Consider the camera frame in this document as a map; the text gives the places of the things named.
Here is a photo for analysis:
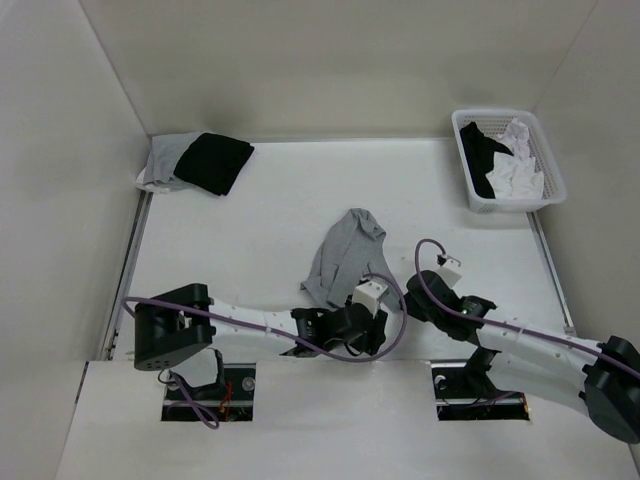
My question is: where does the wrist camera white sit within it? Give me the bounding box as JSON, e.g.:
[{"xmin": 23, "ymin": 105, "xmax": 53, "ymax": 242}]
[
  {"xmin": 436, "ymin": 254, "xmax": 462, "ymax": 289},
  {"xmin": 350, "ymin": 280, "xmax": 388, "ymax": 317}
]

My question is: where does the folded white tank top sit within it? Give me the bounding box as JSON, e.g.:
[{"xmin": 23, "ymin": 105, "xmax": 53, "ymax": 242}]
[{"xmin": 135, "ymin": 169, "xmax": 173, "ymax": 194}]

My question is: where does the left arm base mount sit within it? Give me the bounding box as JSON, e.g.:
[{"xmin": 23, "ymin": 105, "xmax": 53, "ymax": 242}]
[{"xmin": 157, "ymin": 364, "xmax": 256, "ymax": 423}]

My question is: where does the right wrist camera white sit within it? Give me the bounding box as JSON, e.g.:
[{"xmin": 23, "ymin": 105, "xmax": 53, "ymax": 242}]
[{"xmin": 436, "ymin": 254, "xmax": 462, "ymax": 289}]

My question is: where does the black tank top in basket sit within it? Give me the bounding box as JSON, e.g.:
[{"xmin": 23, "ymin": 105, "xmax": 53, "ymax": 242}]
[{"xmin": 459, "ymin": 122, "xmax": 513, "ymax": 199}]

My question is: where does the left metal table rail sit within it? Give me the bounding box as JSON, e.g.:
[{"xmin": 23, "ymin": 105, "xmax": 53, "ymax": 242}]
[{"xmin": 97, "ymin": 192, "xmax": 153, "ymax": 361}]

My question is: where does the metal table rail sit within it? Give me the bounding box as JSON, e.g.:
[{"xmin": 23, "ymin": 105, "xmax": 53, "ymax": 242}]
[
  {"xmin": 97, "ymin": 192, "xmax": 153, "ymax": 361},
  {"xmin": 527, "ymin": 212, "xmax": 576, "ymax": 335}
]

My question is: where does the white tank top in basket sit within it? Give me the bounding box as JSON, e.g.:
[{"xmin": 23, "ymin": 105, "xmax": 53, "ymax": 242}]
[{"xmin": 485, "ymin": 118, "xmax": 545, "ymax": 200}]

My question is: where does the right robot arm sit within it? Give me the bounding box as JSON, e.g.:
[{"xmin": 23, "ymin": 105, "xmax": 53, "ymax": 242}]
[{"xmin": 404, "ymin": 270, "xmax": 639, "ymax": 445}]

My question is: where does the folded black tank top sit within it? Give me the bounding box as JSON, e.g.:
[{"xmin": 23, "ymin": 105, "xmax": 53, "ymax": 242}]
[{"xmin": 174, "ymin": 133, "xmax": 255, "ymax": 196}]

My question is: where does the grey tank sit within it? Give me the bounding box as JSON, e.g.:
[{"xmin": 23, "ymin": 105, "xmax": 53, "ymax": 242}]
[
  {"xmin": 144, "ymin": 131, "xmax": 202, "ymax": 192},
  {"xmin": 300, "ymin": 208, "xmax": 392, "ymax": 310}
]

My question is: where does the right metal table rail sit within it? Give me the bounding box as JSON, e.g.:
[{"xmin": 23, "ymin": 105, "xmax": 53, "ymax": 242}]
[{"xmin": 527, "ymin": 212, "xmax": 576, "ymax": 335}]

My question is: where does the folded grey tank top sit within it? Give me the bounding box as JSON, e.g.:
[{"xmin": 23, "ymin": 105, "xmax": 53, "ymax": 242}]
[{"xmin": 144, "ymin": 131, "xmax": 202, "ymax": 192}]

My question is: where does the white plastic basket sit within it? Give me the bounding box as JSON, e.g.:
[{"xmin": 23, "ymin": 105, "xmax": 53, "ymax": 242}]
[{"xmin": 451, "ymin": 108, "xmax": 567, "ymax": 213}]

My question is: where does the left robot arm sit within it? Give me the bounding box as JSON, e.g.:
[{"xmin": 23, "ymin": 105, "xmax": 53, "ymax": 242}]
[{"xmin": 133, "ymin": 281, "xmax": 388, "ymax": 399}]

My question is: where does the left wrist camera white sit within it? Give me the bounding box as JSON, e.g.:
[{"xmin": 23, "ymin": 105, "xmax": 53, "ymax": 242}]
[{"xmin": 350, "ymin": 280, "xmax": 388, "ymax": 317}]

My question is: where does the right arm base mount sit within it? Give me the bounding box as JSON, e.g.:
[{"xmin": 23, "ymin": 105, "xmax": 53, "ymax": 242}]
[{"xmin": 431, "ymin": 361, "xmax": 530, "ymax": 421}]

